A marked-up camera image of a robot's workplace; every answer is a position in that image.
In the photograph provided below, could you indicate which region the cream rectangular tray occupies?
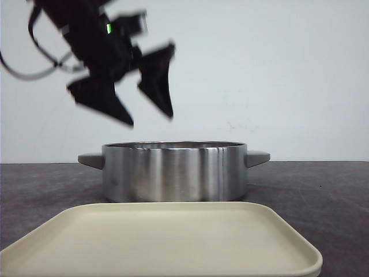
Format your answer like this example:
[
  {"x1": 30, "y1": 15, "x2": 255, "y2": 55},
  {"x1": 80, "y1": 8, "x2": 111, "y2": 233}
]
[{"x1": 1, "y1": 202, "x2": 323, "y2": 276}]

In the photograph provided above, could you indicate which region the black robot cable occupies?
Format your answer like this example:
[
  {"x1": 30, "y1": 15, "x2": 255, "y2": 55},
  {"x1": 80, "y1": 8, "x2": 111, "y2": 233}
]
[{"x1": 0, "y1": 5, "x2": 87, "y2": 81}]

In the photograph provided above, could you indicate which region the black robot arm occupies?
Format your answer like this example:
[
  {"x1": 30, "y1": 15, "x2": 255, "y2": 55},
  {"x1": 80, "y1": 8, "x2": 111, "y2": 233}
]
[{"x1": 29, "y1": 1, "x2": 175, "y2": 126}]

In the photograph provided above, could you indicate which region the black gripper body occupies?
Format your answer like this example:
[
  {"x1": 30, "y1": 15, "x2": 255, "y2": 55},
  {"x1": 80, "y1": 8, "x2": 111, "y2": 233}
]
[{"x1": 58, "y1": 8, "x2": 147, "y2": 83}]

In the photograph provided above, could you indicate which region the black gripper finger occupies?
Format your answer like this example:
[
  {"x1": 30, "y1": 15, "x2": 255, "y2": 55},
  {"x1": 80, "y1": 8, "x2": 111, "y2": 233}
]
[
  {"x1": 138, "y1": 43, "x2": 175, "y2": 118},
  {"x1": 67, "y1": 74, "x2": 134, "y2": 127}
]

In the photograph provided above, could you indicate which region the stainless steel pot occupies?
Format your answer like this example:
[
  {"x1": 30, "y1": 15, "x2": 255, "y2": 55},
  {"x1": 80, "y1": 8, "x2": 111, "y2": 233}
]
[{"x1": 78, "y1": 141, "x2": 270, "y2": 203}]

